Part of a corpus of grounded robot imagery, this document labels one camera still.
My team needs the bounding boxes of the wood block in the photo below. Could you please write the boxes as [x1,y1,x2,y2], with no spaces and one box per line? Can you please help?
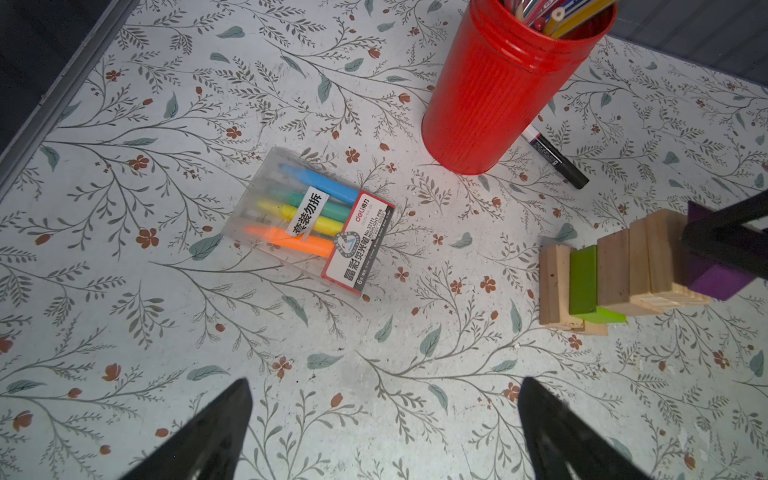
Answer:
[597,230,658,316]
[539,245,609,336]
[629,209,711,313]

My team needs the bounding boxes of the green block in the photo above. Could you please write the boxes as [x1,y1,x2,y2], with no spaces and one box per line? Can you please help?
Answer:
[569,245,626,325]

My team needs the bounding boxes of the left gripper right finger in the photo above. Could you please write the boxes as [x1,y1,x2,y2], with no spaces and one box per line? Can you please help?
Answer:
[518,377,648,479]

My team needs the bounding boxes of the purple block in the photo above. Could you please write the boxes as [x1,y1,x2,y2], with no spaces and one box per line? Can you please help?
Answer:
[685,200,758,302]

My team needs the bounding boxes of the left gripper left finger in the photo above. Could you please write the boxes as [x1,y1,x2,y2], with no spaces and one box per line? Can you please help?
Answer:
[123,378,253,479]

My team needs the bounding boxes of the floral table mat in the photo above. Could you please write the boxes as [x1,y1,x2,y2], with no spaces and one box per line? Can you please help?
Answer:
[1,1,767,479]

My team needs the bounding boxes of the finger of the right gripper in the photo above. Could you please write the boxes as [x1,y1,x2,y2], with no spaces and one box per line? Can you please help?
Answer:
[680,190,768,281]

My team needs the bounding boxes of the black white marker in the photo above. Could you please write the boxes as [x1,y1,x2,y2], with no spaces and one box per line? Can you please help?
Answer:
[522,125,589,189]

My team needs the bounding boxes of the crayon box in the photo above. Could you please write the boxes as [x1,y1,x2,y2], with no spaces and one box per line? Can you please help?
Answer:
[223,147,396,297]

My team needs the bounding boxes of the red pen cup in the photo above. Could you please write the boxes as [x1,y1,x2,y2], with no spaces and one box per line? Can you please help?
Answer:
[421,0,617,175]

